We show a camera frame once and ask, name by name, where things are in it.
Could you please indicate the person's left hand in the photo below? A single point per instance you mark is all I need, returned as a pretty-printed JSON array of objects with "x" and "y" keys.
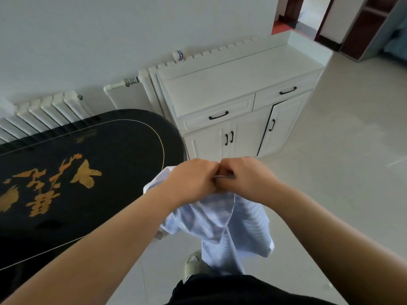
[{"x": 190, "y": 182}]

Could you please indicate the person's right hand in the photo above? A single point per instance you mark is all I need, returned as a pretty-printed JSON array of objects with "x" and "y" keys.
[{"x": 254, "y": 181}]

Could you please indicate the blue checked cloth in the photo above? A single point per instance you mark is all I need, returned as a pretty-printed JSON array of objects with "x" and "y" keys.
[{"x": 222, "y": 225}]

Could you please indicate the person's right forearm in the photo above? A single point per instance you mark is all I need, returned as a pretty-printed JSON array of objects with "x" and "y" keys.
[{"x": 334, "y": 244}]

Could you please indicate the person's left forearm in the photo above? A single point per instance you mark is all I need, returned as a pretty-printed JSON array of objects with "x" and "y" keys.
[{"x": 95, "y": 250}]

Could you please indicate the person's pale shoe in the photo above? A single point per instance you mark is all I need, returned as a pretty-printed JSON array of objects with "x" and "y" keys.
[{"x": 192, "y": 265}]

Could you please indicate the person's black clothing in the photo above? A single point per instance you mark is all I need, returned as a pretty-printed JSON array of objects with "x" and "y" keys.
[{"x": 238, "y": 292}]

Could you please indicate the white cabinet door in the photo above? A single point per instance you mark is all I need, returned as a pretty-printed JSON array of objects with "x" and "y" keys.
[
  {"x": 249, "y": 130},
  {"x": 286, "y": 123},
  {"x": 205, "y": 146}
]

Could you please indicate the black oval table gold print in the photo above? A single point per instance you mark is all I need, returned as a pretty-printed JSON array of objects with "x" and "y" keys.
[{"x": 111, "y": 155}]

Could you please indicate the white column radiator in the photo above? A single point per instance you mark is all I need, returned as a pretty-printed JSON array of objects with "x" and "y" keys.
[
  {"x": 38, "y": 114},
  {"x": 146, "y": 85}
]

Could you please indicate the white cabinet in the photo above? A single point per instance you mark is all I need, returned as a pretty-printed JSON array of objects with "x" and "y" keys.
[{"x": 229, "y": 76}]

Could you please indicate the white pipe with valve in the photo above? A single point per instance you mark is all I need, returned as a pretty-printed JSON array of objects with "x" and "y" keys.
[{"x": 116, "y": 84}]

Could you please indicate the small white bottle blue label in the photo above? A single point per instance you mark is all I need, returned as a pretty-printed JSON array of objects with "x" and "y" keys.
[{"x": 178, "y": 55}]

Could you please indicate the dark red shelf unit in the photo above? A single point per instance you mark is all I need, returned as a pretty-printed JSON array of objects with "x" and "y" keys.
[{"x": 359, "y": 31}]

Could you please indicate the metal table base frame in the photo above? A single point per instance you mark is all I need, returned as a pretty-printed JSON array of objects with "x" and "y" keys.
[{"x": 160, "y": 235}]

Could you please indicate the dark red door frame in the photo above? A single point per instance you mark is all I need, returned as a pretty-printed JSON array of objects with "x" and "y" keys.
[{"x": 294, "y": 9}]

